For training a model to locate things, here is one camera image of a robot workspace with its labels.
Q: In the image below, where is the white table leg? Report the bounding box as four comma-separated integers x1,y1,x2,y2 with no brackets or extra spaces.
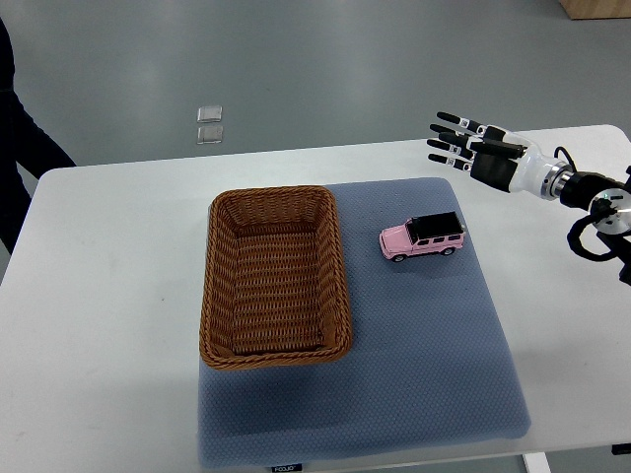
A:
522,452,551,473

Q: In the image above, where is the blue quilted mat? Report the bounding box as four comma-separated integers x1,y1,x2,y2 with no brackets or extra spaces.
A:
198,177,530,469

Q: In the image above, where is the floor socket plate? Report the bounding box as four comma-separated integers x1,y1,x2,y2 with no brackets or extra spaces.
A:
197,105,223,123
197,125,224,145

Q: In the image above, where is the lower floor socket plate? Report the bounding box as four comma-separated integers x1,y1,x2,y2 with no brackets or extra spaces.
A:
197,125,224,145

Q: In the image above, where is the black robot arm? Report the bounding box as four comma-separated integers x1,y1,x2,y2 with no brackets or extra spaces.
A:
552,146,630,284

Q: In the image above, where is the pink toy car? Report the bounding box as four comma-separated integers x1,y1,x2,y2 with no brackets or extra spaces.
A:
379,212,466,262

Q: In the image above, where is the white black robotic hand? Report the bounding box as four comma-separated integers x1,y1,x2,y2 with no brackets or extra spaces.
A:
427,111,576,200

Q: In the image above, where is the upper floor socket plate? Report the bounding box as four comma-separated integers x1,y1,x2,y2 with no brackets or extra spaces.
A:
197,105,223,123

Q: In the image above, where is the wooden box corner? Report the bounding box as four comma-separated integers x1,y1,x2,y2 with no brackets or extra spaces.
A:
559,0,631,20

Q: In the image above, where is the person in dark clothes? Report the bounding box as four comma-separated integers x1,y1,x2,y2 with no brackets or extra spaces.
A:
1,26,75,252

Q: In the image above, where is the brown wicker basket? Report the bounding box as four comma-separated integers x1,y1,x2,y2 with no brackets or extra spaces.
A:
199,185,353,371

